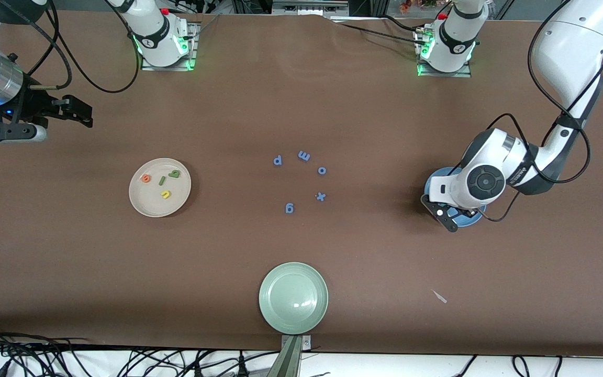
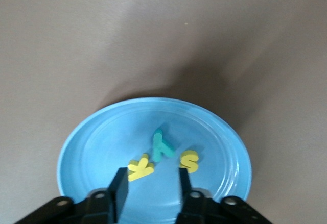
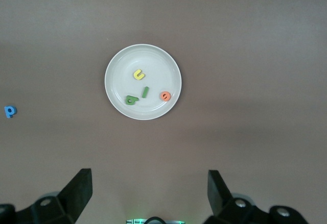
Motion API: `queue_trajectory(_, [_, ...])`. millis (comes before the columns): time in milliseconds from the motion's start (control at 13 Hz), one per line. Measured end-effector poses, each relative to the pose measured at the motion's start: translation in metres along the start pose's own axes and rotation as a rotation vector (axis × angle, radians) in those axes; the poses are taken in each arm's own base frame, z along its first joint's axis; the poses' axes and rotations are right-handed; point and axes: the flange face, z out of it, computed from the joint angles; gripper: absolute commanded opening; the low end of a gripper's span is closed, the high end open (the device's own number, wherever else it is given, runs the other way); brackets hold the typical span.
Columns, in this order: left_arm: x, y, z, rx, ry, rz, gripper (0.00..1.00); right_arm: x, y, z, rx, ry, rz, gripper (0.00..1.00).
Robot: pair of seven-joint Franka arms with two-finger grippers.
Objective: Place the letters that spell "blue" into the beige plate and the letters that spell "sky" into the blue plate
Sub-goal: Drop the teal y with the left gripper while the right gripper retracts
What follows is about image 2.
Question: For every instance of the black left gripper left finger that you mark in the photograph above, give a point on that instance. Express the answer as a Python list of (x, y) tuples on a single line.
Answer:
[(102, 208)]

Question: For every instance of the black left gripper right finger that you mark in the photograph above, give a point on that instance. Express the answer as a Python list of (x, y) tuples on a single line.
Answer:
[(204, 211)]

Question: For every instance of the yellow foam letter s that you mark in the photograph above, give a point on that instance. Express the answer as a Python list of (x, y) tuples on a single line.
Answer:
[(189, 161)]

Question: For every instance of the yellow foam letter k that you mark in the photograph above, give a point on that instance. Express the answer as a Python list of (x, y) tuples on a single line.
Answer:
[(139, 169)]

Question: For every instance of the teal foam letter y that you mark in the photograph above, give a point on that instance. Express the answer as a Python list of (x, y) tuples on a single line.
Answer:
[(161, 146)]

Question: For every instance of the blue plate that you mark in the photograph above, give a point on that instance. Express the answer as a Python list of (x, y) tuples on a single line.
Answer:
[(115, 137)]

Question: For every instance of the brown table cover sheet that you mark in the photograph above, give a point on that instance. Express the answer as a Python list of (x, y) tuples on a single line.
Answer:
[(76, 55)]

